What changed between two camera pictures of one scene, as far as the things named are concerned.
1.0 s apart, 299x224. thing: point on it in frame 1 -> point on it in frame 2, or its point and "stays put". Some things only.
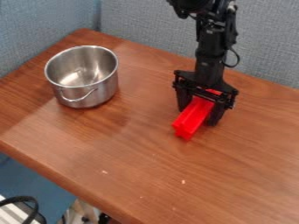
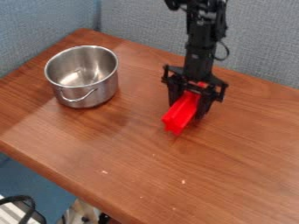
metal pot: (83, 74) stays put
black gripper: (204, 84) -> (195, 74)
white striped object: (13, 213) stays put
